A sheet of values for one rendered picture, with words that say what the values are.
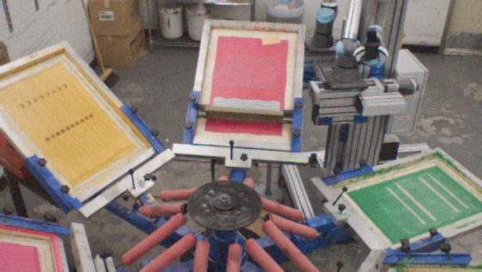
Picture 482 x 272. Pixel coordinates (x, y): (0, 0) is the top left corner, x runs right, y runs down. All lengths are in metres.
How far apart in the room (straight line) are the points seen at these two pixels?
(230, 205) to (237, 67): 1.09
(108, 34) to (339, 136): 3.21
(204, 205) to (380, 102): 1.44
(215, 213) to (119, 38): 4.14
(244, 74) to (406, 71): 1.07
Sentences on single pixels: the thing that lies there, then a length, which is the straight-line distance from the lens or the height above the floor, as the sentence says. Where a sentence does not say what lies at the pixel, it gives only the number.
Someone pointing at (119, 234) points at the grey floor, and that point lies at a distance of 3.88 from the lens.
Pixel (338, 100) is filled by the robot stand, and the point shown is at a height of 1.15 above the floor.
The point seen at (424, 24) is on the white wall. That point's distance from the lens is 6.67.
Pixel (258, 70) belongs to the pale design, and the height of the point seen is 1.37.
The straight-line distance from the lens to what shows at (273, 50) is 2.97.
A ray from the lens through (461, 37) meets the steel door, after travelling 6.91.
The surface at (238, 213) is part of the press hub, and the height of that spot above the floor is 1.32.
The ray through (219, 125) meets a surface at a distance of 2.76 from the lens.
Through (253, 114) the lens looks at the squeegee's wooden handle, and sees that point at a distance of 2.67.
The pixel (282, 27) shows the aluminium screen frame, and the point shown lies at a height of 1.54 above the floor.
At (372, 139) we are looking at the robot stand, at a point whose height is 0.70.
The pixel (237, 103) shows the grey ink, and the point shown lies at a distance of 2.80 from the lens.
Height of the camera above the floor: 2.68
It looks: 34 degrees down
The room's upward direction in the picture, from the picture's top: 1 degrees clockwise
